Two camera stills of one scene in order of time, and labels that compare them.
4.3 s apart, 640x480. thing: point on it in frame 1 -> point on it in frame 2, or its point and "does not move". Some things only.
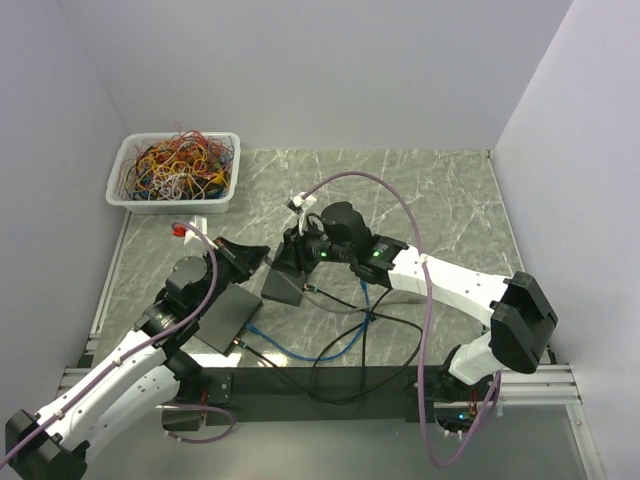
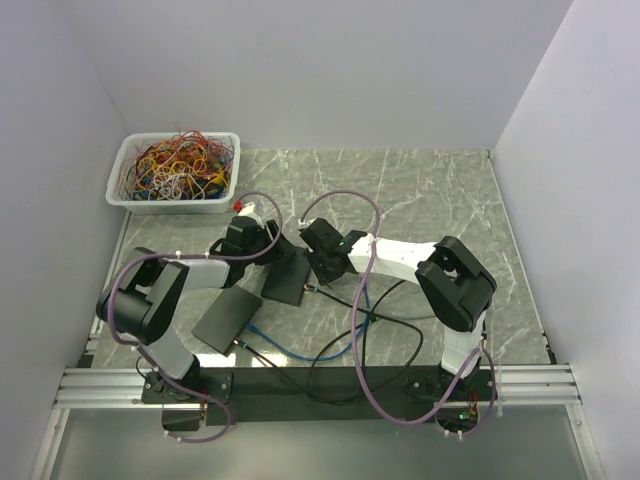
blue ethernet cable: x=333 y=353 does not move
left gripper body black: x=224 y=276 -> x=263 y=238
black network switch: x=284 y=287 does not move
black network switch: x=223 y=321 does not move
